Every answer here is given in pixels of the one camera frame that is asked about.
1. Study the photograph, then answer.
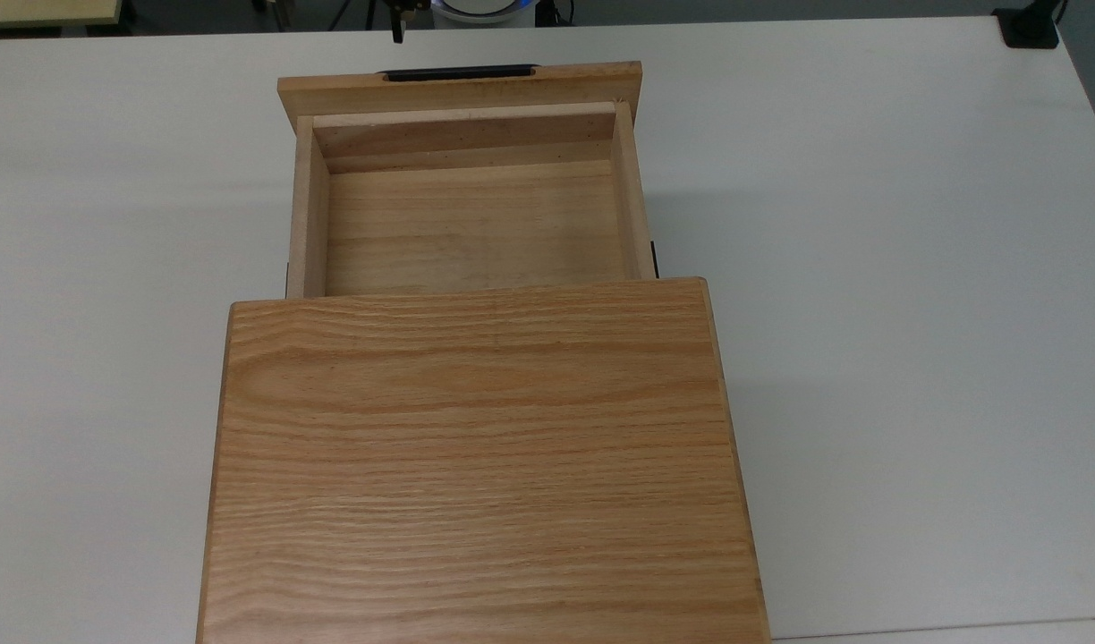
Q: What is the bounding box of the black drawer handle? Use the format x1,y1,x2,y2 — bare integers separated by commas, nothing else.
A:
378,64,540,83

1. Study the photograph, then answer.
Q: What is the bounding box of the light wooden table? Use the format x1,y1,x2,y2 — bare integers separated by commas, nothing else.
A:
0,0,124,29

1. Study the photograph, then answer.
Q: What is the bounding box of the wooden drawer cabinet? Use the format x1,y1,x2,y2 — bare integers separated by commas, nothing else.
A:
196,276,772,644

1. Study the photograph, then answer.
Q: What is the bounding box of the black table clamp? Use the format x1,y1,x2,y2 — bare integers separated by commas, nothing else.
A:
993,0,1071,50

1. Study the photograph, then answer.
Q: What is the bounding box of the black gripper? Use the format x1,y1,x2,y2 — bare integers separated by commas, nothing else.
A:
383,0,420,44

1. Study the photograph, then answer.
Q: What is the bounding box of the wooden drawer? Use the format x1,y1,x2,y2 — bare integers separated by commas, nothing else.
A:
277,61,658,300

